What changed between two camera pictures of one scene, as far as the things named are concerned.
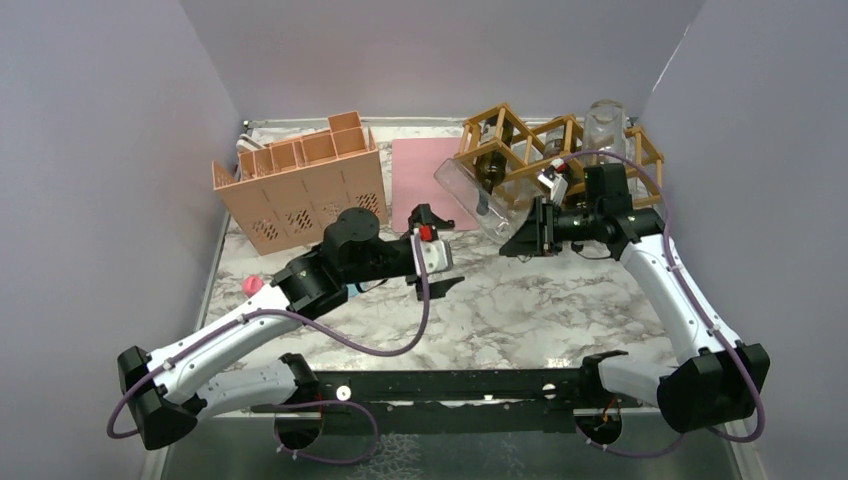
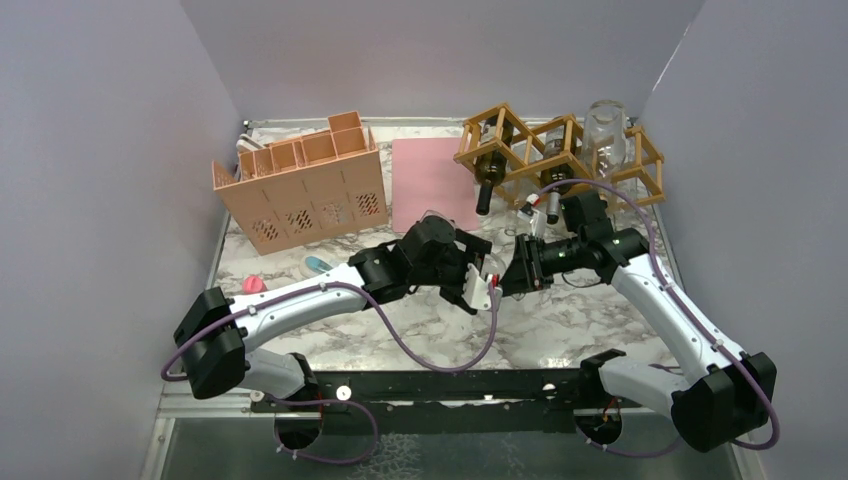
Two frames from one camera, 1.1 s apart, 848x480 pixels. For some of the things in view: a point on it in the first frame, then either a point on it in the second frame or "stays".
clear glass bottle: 500,208 -> 493,263
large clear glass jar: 605,129 stays
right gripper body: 551,226 -> 531,252
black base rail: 449,401 stays
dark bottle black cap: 491,168 stays
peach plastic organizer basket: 285,194 stays
